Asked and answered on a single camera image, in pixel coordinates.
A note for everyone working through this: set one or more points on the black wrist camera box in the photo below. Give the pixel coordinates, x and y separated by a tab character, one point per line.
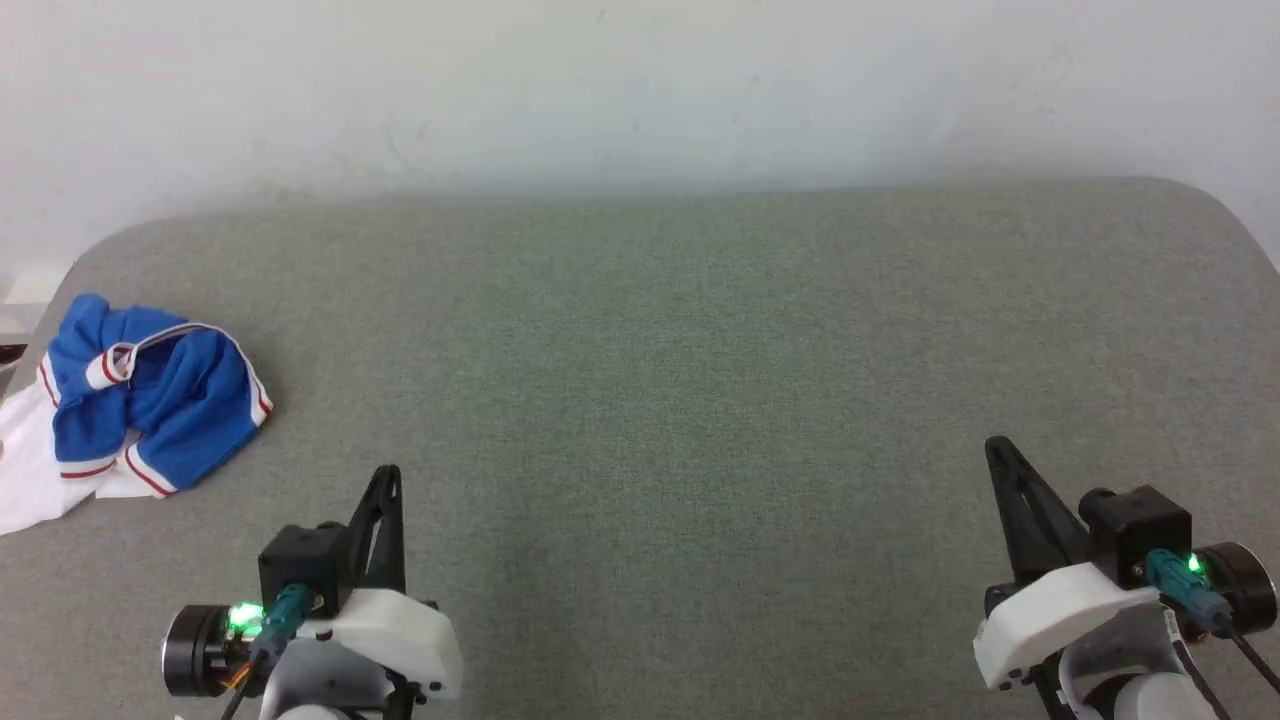
1140	525
300	560

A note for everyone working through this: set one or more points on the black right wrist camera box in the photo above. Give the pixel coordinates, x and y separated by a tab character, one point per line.
1140	525

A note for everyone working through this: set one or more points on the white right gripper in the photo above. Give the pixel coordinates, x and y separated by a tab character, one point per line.
1060	610

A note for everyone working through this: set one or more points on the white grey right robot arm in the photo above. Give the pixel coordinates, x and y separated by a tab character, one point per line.
1150	690

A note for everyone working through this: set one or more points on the grey fabric sofa cushion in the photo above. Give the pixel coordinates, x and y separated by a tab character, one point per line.
660	400

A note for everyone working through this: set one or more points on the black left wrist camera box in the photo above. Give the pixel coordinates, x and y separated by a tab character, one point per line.
300	560

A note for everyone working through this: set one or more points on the blue white Lakers jersey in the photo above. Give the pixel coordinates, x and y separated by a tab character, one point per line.
190	400

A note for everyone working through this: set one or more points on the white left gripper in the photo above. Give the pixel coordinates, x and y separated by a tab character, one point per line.
400	635

